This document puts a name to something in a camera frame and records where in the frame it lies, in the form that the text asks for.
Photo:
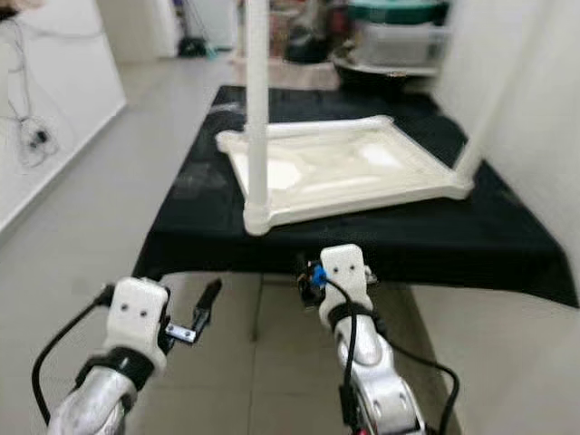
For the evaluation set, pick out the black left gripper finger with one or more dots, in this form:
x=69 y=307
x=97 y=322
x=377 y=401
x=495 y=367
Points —
x=208 y=304

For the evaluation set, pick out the storage box with orange lid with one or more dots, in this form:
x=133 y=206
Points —
x=281 y=27

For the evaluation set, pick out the black wok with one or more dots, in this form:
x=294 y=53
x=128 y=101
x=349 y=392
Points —
x=381 y=82

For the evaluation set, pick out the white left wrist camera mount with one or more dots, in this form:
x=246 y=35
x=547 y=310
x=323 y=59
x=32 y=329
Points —
x=138 y=317

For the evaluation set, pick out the black table cloth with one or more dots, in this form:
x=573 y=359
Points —
x=372 y=245

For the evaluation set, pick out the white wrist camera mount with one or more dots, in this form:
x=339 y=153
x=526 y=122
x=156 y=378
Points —
x=346 y=272
x=138 y=317

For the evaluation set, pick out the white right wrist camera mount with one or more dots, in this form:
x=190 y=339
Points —
x=346 y=272

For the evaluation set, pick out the beige cloth covered bench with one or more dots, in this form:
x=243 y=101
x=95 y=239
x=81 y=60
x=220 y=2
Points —
x=299 y=77

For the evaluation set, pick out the clear plastic storage box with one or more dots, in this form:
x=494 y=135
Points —
x=403 y=45

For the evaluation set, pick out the black bag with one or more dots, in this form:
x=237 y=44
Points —
x=313 y=41

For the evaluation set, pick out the white plastic table top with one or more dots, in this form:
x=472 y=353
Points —
x=344 y=168

